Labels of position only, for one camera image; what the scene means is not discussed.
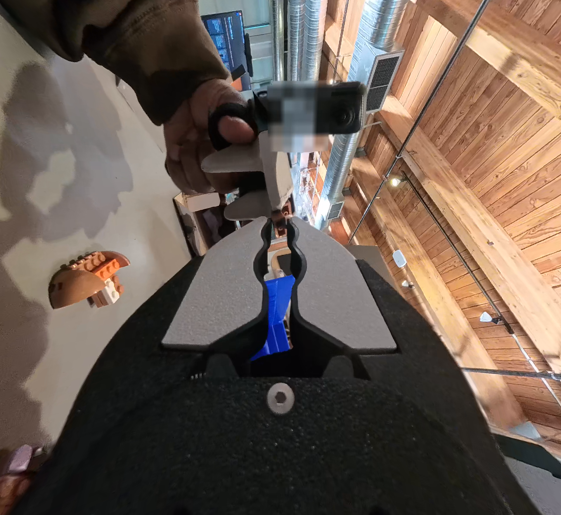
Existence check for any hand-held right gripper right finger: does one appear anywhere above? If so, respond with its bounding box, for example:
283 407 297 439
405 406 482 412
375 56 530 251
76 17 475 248
286 216 398 354

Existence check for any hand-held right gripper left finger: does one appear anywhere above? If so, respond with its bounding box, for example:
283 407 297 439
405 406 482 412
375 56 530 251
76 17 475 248
161 216 274 351

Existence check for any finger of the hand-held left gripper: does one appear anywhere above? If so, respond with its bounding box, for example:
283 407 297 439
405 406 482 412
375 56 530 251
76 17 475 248
224 194 274 222
258 134 295 213

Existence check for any blue plastic bin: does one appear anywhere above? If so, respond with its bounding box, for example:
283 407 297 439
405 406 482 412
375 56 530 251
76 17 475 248
250 276 295 362

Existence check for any person's left hand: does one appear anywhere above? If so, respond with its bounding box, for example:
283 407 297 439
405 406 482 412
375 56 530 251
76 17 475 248
164 79 264 195

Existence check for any open printed cardboard box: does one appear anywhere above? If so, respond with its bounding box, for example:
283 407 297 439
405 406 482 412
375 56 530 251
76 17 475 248
173 191 239 258

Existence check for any large display screen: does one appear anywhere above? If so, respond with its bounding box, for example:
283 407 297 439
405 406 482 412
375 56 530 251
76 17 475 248
201 10 254 78

